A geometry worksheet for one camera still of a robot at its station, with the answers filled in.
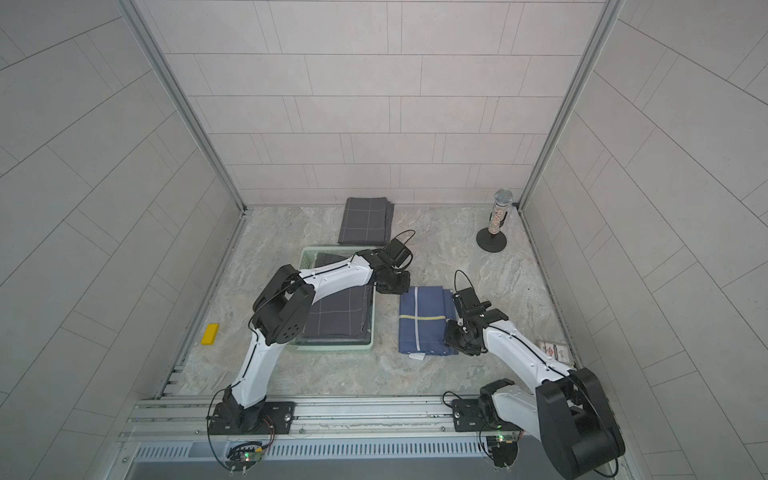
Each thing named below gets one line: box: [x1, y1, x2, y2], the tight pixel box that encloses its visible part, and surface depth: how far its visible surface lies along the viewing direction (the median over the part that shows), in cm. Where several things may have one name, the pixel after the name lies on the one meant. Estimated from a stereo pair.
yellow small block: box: [201, 323, 219, 345], surface depth 85 cm
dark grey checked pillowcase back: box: [338, 197, 395, 246], surface depth 111 cm
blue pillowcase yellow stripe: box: [398, 286, 459, 361], surface depth 88 cm
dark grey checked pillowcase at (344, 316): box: [301, 285, 373, 342], surface depth 83 cm
